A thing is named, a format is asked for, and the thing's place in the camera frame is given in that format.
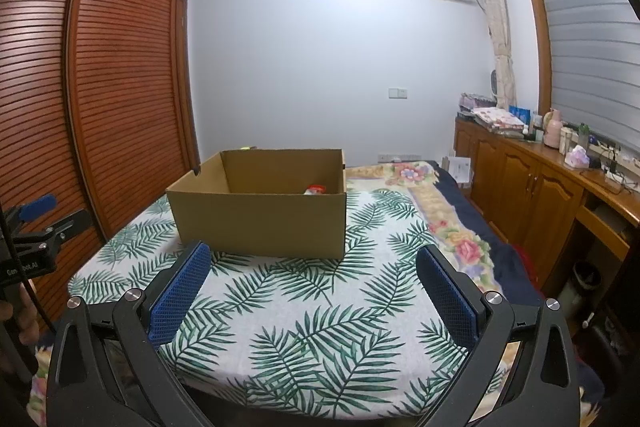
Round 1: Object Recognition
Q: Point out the grey trash bin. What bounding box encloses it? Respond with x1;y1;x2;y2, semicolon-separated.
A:
557;261;602;319

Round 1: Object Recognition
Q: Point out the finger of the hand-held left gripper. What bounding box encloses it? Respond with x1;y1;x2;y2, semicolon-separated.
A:
12;208;95;253
5;193;58;225

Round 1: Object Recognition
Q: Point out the navy bed sheet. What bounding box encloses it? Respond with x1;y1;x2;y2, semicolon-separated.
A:
432;167;548;308

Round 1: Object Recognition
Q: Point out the grey window blind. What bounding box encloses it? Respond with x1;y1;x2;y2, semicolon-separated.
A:
530;0;640;148

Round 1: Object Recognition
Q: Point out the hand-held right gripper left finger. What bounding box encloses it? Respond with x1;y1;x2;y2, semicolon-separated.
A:
45;239;216;427

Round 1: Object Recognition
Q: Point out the floral folded cloth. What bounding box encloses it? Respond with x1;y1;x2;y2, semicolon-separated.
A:
471;107;526;135

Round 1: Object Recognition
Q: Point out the beige floral curtain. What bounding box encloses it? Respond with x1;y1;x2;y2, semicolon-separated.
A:
470;0;517;108

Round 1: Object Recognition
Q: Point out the brown louvered wardrobe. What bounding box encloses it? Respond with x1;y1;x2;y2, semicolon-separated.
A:
0;0;201;338

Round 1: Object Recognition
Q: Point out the purple folded cloth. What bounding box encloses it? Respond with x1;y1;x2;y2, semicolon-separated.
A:
459;92;496;114

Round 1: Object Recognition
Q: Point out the purple tissue pack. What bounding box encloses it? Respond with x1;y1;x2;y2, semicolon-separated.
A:
566;145;591;168

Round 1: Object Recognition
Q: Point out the pink thermos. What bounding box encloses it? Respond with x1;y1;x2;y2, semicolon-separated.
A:
544;108;563;148

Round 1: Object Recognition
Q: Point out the floral blanket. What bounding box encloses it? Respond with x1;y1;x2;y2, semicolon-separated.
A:
345;161;503;308

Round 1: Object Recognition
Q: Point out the leaf print table cloth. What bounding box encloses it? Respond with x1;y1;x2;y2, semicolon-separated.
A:
67;187;506;418

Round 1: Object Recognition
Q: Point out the white carton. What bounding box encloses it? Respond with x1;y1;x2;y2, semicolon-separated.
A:
446;155;473;186

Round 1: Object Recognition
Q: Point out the person's left hand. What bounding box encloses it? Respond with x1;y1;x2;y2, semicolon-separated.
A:
0;299;40;375

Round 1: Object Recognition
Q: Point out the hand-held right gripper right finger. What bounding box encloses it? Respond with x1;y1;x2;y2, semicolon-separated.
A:
415;243;581;427

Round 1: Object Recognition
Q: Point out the white power strip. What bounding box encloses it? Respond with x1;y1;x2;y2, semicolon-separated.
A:
605;159;638;182

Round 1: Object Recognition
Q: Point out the brown cardboard box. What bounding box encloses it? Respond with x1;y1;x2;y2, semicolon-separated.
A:
166;148;348;260

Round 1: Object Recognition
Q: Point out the wooden cabinet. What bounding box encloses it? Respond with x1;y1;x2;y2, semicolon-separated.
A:
454;114;640;303

